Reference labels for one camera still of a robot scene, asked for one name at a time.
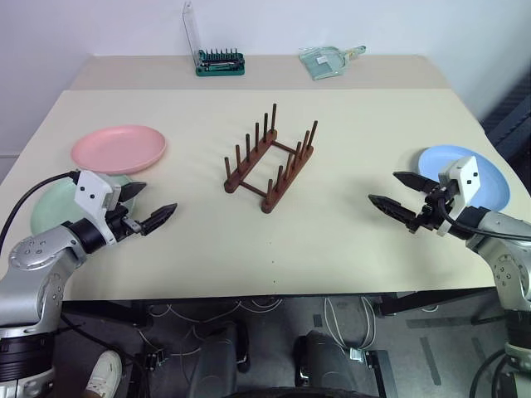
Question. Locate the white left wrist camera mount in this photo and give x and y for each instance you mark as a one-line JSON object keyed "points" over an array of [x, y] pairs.
{"points": [[91, 188]]}

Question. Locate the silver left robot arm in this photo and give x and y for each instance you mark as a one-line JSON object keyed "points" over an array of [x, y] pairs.
{"points": [[33, 253]]}

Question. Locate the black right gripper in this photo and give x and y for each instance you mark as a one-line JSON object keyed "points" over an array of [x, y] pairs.
{"points": [[431, 211]]}

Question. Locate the white shoe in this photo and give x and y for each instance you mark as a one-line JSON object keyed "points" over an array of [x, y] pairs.
{"points": [[103, 373]]}

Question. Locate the blue plate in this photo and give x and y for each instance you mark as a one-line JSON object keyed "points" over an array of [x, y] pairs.
{"points": [[489, 182]]}

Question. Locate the silver metal clamp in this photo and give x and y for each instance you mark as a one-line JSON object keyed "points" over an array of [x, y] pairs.
{"points": [[357, 354]]}

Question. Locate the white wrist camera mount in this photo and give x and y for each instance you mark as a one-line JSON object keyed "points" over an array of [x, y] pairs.
{"points": [[466, 174], [91, 188]]}

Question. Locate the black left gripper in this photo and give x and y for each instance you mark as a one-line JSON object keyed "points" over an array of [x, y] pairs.
{"points": [[120, 226]]}

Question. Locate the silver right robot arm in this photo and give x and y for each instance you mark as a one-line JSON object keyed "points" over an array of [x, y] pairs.
{"points": [[506, 265]]}

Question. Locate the pink plate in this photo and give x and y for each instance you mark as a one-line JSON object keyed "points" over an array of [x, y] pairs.
{"points": [[118, 145]]}

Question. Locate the dark rounded shape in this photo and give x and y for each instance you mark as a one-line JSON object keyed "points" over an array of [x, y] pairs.
{"points": [[327, 365], [220, 360]]}

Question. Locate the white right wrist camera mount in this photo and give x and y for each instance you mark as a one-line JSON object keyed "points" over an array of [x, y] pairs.
{"points": [[466, 174]]}

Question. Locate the green screwdriver bit set case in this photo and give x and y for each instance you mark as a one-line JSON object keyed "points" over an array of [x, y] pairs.
{"points": [[220, 70]]}

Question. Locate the wooden dish rack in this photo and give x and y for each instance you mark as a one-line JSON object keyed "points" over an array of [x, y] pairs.
{"points": [[249, 164]]}

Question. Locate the clear green plastic dustpan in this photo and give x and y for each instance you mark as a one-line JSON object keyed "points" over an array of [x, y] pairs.
{"points": [[323, 62]]}

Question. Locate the green plate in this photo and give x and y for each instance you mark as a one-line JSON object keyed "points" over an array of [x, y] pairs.
{"points": [[50, 211]]}

